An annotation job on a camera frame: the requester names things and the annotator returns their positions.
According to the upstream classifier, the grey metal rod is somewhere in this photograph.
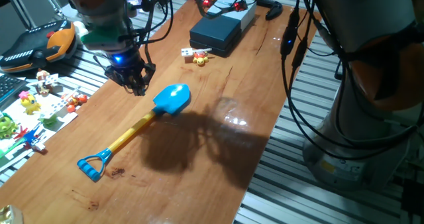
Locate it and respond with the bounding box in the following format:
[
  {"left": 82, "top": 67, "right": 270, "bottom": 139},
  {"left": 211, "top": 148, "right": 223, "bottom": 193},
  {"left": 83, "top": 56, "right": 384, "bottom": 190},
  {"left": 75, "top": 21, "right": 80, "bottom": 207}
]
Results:
[{"left": 1, "top": 0, "right": 37, "bottom": 29}]

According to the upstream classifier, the blue red plane toy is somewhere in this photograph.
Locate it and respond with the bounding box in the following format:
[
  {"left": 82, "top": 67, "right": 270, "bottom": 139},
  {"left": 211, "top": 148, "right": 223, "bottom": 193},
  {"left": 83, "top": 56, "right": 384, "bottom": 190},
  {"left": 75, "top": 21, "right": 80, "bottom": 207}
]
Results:
[{"left": 13, "top": 126, "right": 47, "bottom": 152}]

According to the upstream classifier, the green gripper adapter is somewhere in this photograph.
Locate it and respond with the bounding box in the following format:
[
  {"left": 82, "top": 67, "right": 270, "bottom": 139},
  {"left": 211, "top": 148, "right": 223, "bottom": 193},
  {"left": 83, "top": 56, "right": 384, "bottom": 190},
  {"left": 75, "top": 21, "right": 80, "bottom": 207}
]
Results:
[{"left": 80, "top": 24, "right": 129, "bottom": 46}]

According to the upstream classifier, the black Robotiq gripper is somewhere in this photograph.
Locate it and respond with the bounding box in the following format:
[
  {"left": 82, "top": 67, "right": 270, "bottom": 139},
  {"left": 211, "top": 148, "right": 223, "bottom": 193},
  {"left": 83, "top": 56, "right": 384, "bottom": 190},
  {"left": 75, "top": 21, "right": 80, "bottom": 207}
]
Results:
[{"left": 104, "top": 48, "right": 156, "bottom": 97}]

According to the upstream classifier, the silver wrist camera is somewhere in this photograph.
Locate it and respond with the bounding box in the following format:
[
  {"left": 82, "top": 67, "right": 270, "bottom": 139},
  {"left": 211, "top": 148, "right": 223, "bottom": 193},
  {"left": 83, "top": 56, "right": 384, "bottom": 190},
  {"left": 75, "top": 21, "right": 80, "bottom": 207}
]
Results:
[{"left": 84, "top": 40, "right": 133, "bottom": 54}]

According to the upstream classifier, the dark rectangular box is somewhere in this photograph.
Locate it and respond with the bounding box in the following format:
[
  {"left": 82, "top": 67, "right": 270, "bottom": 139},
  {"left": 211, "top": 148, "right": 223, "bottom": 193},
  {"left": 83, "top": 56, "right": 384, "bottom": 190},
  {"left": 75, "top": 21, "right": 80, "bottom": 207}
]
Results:
[{"left": 189, "top": 13, "right": 242, "bottom": 58}]

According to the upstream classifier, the green frog toy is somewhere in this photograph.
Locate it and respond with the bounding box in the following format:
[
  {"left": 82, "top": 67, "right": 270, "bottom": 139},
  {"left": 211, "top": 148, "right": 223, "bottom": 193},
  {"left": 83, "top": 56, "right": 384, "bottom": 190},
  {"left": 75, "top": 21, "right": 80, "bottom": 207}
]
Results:
[{"left": 0, "top": 113, "right": 19, "bottom": 140}]

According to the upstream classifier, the black wrist cable bundle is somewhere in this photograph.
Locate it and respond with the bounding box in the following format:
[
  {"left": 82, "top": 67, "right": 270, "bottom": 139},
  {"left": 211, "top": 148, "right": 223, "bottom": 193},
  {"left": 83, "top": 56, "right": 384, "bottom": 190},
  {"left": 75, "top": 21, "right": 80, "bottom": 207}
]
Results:
[{"left": 124, "top": 0, "right": 262, "bottom": 48}]

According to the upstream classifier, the black base cable bundle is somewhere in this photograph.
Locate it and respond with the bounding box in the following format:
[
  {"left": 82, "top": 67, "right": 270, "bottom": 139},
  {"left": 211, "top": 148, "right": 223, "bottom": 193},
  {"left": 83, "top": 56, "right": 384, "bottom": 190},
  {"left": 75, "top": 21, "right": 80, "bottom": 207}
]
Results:
[{"left": 280, "top": 0, "right": 424, "bottom": 160}]

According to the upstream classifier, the black orange teach pendant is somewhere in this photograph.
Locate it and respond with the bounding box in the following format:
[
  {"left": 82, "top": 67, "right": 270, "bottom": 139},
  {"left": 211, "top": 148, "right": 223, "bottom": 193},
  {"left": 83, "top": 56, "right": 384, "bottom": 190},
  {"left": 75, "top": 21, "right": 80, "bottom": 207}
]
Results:
[{"left": 0, "top": 19, "right": 79, "bottom": 74}]

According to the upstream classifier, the yellow chick toy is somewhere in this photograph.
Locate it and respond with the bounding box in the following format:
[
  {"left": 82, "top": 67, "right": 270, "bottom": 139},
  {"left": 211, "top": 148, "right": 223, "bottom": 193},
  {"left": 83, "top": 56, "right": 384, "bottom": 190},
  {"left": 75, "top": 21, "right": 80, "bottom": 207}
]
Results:
[{"left": 19, "top": 90, "right": 42, "bottom": 115}]

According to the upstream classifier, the light grey gift box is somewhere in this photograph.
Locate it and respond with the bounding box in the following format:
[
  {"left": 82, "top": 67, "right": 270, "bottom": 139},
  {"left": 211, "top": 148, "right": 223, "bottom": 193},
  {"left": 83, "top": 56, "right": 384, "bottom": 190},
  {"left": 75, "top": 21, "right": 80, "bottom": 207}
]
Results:
[{"left": 207, "top": 0, "right": 258, "bottom": 32}]

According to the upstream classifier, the red crab toy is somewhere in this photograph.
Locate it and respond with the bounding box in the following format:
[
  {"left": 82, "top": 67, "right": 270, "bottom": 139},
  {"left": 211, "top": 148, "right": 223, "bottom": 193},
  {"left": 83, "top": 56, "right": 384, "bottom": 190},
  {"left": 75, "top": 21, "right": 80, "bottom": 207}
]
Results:
[{"left": 61, "top": 87, "right": 89, "bottom": 114}]

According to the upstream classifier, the blue yellow toy shovel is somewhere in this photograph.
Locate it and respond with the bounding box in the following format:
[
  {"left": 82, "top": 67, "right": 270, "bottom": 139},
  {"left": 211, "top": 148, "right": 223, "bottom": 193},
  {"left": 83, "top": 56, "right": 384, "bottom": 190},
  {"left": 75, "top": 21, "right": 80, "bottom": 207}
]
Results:
[{"left": 76, "top": 83, "right": 192, "bottom": 183}]

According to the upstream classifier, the green toy with white tag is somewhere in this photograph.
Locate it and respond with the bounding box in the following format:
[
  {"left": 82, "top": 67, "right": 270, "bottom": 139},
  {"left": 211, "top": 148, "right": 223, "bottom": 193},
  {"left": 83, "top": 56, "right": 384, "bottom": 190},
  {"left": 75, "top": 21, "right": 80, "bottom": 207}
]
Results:
[{"left": 38, "top": 99, "right": 69, "bottom": 127}]

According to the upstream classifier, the red yellow turtle toy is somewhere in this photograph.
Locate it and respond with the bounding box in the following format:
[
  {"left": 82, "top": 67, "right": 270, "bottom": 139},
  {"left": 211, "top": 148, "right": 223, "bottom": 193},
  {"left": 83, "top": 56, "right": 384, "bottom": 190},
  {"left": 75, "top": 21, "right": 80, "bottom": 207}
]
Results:
[{"left": 181, "top": 47, "right": 213, "bottom": 67}]

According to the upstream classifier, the white paper sheet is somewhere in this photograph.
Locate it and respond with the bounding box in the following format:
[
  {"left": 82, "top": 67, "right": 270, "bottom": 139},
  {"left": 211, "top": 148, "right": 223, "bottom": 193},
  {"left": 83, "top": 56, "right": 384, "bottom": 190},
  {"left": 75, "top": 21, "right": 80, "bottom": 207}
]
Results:
[{"left": 0, "top": 81, "right": 79, "bottom": 172}]

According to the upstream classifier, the clear purple plastic bag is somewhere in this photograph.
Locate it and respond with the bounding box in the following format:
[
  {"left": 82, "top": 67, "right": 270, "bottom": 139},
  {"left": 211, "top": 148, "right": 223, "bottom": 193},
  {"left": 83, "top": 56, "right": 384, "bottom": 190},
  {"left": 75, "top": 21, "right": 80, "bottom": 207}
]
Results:
[{"left": 127, "top": 0, "right": 143, "bottom": 18}]

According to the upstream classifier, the brown wooden board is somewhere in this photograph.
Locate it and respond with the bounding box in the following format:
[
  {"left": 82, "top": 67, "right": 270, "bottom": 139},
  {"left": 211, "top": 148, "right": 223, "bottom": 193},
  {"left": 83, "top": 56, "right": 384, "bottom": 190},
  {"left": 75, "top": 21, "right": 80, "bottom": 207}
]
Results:
[{"left": 0, "top": 0, "right": 322, "bottom": 224}]

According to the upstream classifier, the green stick toy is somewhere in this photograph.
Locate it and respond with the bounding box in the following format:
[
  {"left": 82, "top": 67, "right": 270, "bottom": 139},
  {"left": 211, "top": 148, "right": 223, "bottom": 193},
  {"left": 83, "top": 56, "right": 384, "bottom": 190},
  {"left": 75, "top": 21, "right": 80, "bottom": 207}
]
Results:
[{"left": 0, "top": 139, "right": 26, "bottom": 160}]

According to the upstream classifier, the black computer keyboard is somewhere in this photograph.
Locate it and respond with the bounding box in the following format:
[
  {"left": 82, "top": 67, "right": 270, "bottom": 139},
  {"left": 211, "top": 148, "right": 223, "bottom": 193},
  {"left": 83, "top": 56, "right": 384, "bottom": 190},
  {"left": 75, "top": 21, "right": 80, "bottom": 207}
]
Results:
[{"left": 0, "top": 74, "right": 27, "bottom": 107}]

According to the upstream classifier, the brown monkey toy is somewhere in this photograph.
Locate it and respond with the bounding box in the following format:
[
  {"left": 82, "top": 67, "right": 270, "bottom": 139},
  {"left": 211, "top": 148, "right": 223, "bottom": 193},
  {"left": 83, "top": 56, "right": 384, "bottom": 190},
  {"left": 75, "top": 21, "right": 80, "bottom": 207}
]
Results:
[{"left": 34, "top": 68, "right": 60, "bottom": 96}]

